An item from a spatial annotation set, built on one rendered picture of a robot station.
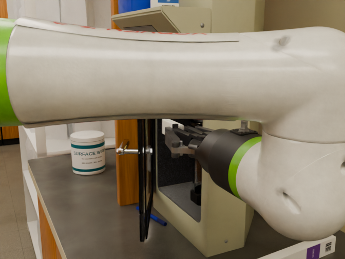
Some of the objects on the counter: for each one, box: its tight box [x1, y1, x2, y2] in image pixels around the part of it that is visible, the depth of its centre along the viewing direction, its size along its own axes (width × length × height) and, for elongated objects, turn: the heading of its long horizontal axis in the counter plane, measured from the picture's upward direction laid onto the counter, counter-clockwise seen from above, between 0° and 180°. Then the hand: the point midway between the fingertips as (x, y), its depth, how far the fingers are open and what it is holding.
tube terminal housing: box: [153, 0, 265, 257], centre depth 102 cm, size 25×32×77 cm
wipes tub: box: [70, 131, 105, 175], centre depth 152 cm, size 13×13×15 cm
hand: (172, 129), depth 75 cm, fingers closed
